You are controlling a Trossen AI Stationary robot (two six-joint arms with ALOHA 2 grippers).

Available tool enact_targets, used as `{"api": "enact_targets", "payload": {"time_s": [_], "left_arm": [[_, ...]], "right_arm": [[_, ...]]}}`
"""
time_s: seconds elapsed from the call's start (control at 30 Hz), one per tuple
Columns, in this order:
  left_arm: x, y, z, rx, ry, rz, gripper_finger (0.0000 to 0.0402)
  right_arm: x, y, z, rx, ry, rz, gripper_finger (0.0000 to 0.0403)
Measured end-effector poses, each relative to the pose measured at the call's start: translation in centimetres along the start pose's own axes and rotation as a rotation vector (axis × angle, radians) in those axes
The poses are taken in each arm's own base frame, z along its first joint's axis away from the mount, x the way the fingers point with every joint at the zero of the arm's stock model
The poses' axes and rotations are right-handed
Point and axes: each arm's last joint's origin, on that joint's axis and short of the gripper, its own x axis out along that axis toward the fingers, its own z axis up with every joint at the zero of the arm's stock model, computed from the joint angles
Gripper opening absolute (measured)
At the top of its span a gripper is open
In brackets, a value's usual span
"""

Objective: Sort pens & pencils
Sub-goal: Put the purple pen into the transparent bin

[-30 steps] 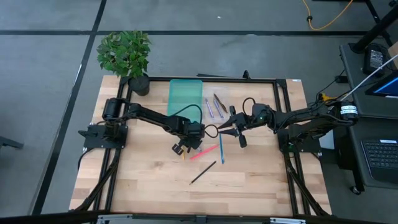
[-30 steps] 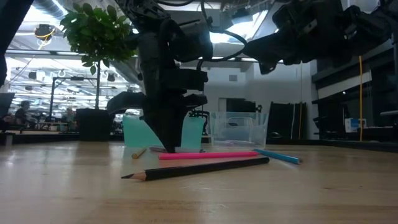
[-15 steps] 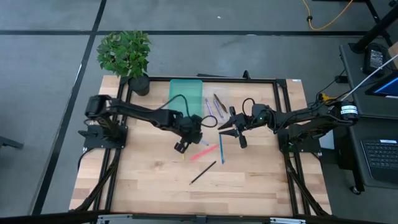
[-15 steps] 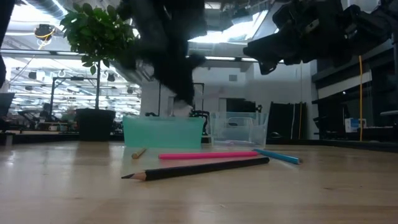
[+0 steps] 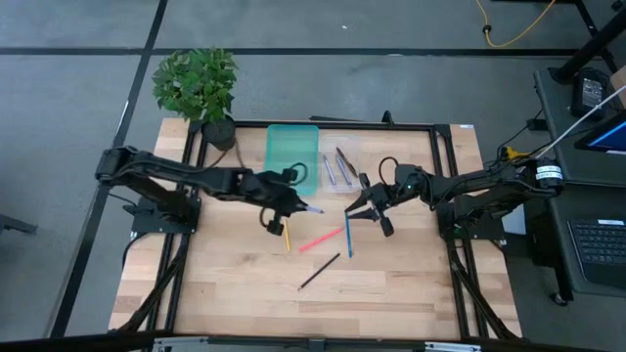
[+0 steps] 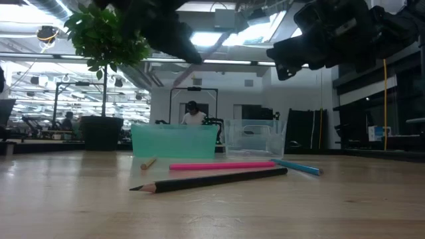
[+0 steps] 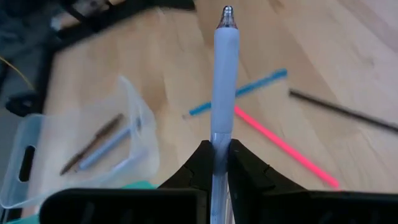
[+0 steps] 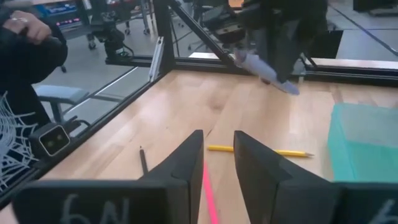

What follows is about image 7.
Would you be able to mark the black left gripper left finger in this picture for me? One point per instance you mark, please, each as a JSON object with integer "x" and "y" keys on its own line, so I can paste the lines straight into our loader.
{"x": 140, "y": 205}

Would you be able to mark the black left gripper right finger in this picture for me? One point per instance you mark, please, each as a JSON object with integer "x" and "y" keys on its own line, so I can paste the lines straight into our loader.
{"x": 295, "y": 208}

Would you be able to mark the pink pencil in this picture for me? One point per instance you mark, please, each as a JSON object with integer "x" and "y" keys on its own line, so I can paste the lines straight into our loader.
{"x": 280, "y": 144}

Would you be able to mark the light blue pen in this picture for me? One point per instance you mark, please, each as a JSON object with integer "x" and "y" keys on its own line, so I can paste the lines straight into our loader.
{"x": 107, "y": 144}

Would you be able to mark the brown pen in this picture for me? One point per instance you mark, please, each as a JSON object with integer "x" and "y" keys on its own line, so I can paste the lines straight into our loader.
{"x": 93, "y": 141}

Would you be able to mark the blue pencil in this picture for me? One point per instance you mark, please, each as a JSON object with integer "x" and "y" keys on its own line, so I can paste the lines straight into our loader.
{"x": 258, "y": 82}

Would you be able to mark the lavender pen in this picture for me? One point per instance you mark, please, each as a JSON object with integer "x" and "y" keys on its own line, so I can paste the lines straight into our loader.
{"x": 224, "y": 77}

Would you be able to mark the teal plastic bin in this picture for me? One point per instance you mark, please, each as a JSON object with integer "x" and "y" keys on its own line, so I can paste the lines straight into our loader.
{"x": 140, "y": 185}

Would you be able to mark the clear plastic bin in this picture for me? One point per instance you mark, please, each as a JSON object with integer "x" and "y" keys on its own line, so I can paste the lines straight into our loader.
{"x": 62, "y": 130}

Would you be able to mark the black pencil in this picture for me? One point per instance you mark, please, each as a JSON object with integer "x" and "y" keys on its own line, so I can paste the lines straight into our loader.
{"x": 342, "y": 110}

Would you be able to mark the black table frame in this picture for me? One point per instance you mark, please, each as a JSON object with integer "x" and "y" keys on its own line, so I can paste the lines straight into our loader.
{"x": 93, "y": 29}

